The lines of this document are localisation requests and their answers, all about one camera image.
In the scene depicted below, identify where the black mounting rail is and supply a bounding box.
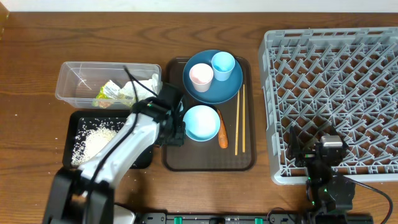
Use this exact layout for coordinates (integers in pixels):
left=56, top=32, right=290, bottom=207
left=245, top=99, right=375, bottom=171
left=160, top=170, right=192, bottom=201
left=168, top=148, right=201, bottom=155
left=114, top=212, right=374, bottom=224

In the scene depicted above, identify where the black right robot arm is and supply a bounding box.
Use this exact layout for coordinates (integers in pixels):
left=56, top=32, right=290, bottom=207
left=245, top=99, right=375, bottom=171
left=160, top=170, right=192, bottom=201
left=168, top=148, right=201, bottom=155
left=287, top=127, right=355, bottom=223

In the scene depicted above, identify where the green yellow snack wrapper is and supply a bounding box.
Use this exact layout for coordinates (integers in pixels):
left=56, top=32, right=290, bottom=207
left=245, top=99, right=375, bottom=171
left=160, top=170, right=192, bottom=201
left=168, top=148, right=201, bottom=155
left=92, top=80, right=137, bottom=109

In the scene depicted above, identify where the right wooden chopstick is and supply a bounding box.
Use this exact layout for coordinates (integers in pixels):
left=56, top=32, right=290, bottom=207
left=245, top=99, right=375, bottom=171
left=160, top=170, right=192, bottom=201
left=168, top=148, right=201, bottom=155
left=242, top=84, right=246, bottom=153

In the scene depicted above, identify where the dark blue plate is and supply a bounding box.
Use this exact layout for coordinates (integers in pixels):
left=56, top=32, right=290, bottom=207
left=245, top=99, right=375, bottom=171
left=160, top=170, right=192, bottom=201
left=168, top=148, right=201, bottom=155
left=182, top=50, right=243, bottom=104

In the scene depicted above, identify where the white cooked rice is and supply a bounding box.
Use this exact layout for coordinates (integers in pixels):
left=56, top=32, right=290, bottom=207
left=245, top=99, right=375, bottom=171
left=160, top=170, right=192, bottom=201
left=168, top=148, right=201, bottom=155
left=70, top=118, right=126, bottom=167

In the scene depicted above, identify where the wooden chopstick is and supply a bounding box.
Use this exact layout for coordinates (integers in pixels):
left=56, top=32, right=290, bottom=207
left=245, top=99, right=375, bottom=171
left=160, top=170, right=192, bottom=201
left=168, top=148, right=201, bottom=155
left=234, top=90, right=240, bottom=156
left=242, top=84, right=246, bottom=153

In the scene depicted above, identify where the light blue cup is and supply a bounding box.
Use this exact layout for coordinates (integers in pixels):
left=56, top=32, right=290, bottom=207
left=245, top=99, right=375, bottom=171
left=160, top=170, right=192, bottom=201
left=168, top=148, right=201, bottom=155
left=211, top=52, right=236, bottom=82

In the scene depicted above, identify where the white tissue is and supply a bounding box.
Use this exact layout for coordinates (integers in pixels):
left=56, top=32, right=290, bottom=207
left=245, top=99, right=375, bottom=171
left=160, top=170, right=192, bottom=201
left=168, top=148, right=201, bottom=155
left=119, top=73, right=160, bottom=101

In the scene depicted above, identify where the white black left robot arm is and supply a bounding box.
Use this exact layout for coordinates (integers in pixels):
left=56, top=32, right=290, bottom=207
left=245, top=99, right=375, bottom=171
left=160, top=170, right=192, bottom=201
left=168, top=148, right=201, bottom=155
left=43, top=97, right=184, bottom=223

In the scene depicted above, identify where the clear plastic bin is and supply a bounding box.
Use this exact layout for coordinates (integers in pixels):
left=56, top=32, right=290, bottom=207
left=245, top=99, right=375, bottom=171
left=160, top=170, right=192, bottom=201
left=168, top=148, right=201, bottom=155
left=55, top=60, right=163, bottom=111

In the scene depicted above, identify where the black waste tray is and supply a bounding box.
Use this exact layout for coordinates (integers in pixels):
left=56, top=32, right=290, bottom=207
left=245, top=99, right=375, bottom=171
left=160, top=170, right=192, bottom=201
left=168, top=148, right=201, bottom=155
left=62, top=110, right=156, bottom=170

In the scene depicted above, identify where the left wooden chopstick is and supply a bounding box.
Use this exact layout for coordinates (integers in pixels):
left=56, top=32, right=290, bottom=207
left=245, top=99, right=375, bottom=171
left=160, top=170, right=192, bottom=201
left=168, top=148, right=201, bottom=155
left=234, top=90, right=240, bottom=156

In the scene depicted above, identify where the light blue bowl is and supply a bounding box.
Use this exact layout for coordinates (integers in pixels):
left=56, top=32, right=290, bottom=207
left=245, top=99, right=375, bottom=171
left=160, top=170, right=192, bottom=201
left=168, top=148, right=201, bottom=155
left=183, top=105, right=221, bottom=142

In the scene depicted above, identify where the orange carrot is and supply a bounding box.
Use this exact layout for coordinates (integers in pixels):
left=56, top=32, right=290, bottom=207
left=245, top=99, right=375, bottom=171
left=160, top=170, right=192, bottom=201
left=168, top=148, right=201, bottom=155
left=217, top=110, right=228, bottom=149

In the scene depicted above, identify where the grey dishwasher rack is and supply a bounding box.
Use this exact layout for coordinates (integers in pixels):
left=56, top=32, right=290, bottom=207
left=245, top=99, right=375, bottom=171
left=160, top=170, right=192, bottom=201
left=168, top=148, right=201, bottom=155
left=258, top=27, right=397, bottom=185

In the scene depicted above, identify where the pink cup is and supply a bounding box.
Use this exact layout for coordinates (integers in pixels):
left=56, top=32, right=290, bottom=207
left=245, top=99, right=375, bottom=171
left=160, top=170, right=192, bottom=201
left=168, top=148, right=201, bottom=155
left=189, top=63, right=214, bottom=93

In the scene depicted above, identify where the brown plastic serving tray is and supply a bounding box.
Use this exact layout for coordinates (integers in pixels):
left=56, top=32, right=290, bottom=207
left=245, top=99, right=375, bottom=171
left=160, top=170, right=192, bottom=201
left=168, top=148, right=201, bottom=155
left=162, top=57, right=256, bottom=172

